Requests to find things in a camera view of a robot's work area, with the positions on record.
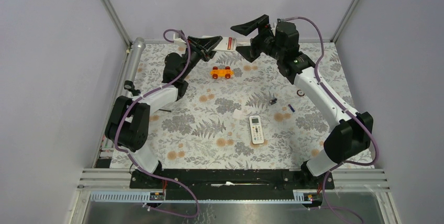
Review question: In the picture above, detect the white slotted cable duct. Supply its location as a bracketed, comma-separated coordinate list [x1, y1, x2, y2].
[89, 190, 323, 205]

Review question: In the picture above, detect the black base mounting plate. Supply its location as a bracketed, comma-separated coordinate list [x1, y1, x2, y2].
[129, 168, 335, 201]

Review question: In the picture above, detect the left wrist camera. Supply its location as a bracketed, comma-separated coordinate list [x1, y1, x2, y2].
[173, 30, 187, 48]

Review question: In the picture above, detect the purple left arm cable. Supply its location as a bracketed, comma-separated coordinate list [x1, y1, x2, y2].
[114, 29, 201, 219]

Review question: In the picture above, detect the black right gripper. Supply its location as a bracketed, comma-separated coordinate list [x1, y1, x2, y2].
[230, 15, 283, 63]

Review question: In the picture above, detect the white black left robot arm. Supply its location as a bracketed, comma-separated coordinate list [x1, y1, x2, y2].
[104, 36, 223, 188]

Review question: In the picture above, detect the floral patterned table mat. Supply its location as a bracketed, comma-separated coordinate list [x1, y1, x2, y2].
[109, 42, 375, 170]

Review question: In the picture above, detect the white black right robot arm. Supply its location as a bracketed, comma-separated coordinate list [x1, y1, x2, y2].
[230, 15, 373, 188]

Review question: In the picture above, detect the silver microphone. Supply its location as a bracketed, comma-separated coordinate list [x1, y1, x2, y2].
[124, 37, 146, 94]

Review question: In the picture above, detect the white battery cover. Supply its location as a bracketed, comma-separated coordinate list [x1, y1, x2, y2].
[232, 109, 245, 120]

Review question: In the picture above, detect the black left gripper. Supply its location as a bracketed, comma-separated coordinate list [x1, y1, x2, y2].
[179, 36, 223, 80]

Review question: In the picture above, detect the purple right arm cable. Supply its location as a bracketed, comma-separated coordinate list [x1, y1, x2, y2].
[282, 16, 380, 224]

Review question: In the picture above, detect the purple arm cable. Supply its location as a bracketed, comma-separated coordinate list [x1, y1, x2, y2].
[282, 16, 380, 224]
[114, 29, 201, 219]

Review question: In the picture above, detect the orange toy car chassis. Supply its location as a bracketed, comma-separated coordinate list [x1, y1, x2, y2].
[210, 66, 234, 79]

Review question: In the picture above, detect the white remote with screen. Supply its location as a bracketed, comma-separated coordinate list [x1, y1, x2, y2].
[249, 116, 264, 144]

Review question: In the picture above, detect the blue purple battery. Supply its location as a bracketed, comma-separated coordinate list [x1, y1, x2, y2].
[288, 104, 295, 113]

